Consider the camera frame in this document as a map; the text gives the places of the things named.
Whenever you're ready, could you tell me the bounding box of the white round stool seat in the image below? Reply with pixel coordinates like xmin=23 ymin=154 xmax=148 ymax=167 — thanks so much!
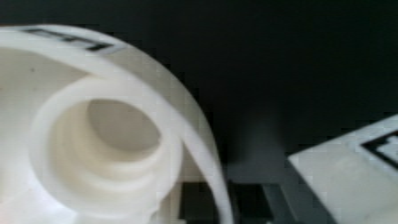
xmin=0 ymin=25 xmax=235 ymax=224

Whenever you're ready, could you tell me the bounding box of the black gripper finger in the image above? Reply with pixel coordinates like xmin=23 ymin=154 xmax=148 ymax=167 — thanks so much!
xmin=178 ymin=182 xmax=276 ymax=224

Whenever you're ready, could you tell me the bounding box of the white stool leg block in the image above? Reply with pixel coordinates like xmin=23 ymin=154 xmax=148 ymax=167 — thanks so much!
xmin=288 ymin=115 xmax=398 ymax=224

